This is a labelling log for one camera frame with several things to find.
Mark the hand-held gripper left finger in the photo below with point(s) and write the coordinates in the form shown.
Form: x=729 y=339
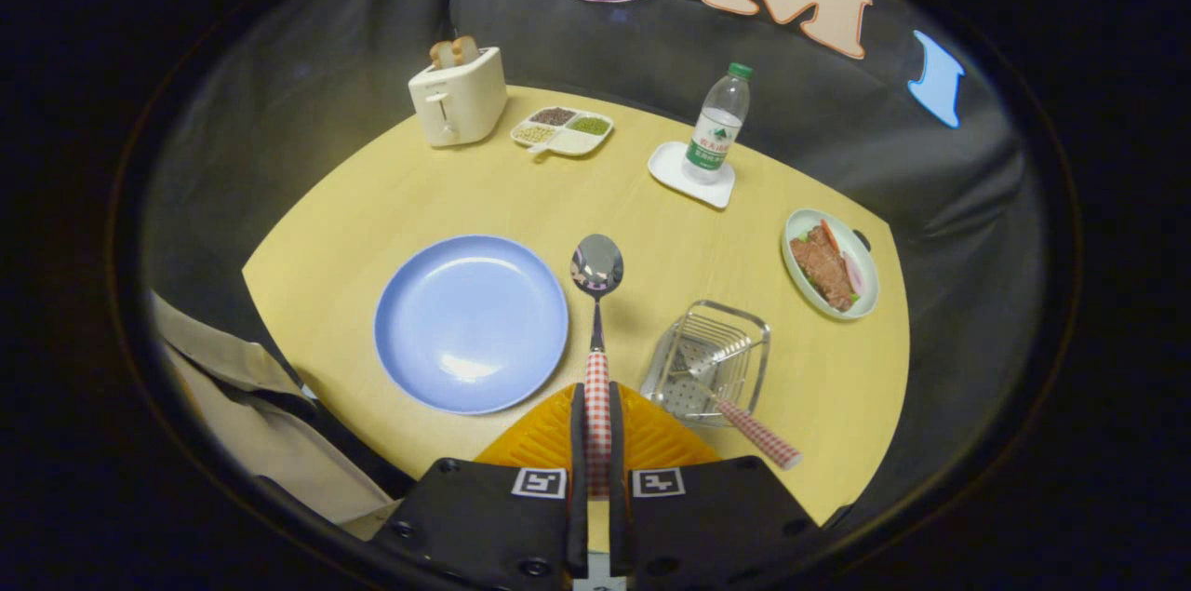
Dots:
x=578 y=479

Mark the clear water bottle green cap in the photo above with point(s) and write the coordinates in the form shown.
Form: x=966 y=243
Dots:
x=712 y=135

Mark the toasted bread slice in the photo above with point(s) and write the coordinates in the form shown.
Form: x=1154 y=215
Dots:
x=442 y=56
x=467 y=49

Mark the brown meat slices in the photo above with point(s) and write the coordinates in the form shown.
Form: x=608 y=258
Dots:
x=823 y=270

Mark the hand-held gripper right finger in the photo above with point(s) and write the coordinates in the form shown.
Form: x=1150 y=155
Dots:
x=618 y=498

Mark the blue round plate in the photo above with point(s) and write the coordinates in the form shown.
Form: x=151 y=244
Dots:
x=465 y=321

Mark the white square coaster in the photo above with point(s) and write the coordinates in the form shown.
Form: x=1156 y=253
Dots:
x=665 y=167

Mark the pale green oval plate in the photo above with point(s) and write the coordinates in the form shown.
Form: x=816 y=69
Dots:
x=865 y=293

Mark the person's beige clothing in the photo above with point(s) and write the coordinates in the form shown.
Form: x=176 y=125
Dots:
x=233 y=405

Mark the white divided dish with beans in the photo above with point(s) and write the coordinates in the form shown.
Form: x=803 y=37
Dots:
x=577 y=144

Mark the small black object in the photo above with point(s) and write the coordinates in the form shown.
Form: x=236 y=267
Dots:
x=863 y=240

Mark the cream toaster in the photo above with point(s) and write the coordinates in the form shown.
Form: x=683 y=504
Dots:
x=461 y=102

